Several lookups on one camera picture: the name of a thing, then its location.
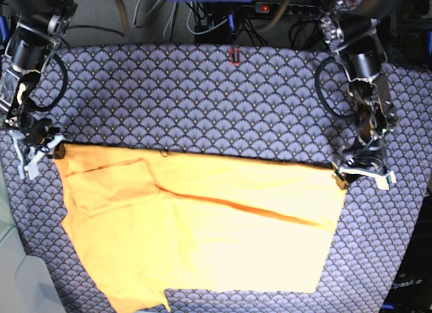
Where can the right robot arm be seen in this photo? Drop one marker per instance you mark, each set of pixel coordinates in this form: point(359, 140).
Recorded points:
point(32, 45)

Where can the black power strip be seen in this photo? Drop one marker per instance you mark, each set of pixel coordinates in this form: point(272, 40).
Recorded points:
point(291, 10)

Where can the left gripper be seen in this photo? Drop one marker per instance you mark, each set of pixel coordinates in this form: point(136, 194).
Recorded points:
point(364, 160)

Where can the yellow T-shirt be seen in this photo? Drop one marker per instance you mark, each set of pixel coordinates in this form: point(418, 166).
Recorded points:
point(142, 222)

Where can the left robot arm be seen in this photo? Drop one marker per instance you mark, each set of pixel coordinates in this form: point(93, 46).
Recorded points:
point(355, 46)

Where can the red black clip marker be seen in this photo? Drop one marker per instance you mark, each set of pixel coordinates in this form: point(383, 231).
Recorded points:
point(234, 54)

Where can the blue patterned table cloth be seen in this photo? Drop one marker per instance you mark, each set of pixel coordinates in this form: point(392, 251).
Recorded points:
point(192, 99)

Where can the blue cable plug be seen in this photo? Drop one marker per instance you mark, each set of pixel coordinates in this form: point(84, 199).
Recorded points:
point(231, 23)

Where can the white plastic bin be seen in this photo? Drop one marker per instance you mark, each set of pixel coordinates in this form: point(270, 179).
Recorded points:
point(26, 285)

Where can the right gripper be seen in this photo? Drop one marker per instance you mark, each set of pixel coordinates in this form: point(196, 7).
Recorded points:
point(33, 140)

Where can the black OpenArm box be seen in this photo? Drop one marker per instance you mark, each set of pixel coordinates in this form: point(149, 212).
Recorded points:
point(411, 289)

